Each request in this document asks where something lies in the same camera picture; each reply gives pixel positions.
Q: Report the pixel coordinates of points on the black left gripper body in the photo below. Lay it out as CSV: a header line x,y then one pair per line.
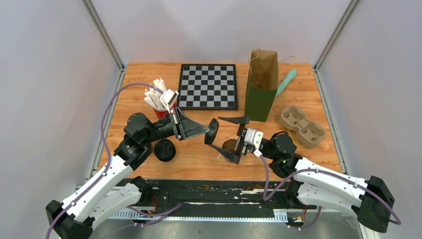
x,y
173,125

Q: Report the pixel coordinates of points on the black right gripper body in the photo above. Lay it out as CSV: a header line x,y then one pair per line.
x,y
242,135

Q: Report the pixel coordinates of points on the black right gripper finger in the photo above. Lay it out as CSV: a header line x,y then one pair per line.
x,y
233,155
241,121

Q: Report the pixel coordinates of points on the clear brown plastic cup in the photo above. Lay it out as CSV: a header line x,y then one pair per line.
x,y
230,144

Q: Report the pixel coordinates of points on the black cup lid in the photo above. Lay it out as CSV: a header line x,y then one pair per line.
x,y
213,129

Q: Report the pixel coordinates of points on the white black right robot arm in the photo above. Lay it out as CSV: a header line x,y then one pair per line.
x,y
368,200

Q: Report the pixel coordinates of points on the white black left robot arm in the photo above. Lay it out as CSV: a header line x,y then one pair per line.
x,y
77,216

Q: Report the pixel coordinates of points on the red straw holder cup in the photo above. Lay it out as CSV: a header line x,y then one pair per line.
x,y
162,113

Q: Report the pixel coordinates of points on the black lid stack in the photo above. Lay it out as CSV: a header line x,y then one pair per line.
x,y
164,150

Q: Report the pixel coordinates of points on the white wrapped straws bundle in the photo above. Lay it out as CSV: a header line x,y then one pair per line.
x,y
153,96

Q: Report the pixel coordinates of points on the green paper bag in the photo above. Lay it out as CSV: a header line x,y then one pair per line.
x,y
262,84

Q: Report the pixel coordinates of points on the black white chessboard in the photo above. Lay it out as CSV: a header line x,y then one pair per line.
x,y
208,87

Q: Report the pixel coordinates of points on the cardboard cup carrier tray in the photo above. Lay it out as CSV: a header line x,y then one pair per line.
x,y
309,132

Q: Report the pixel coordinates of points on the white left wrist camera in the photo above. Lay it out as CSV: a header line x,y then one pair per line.
x,y
168,99

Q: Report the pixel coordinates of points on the mint green handle tool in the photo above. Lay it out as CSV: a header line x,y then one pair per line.
x,y
284,83

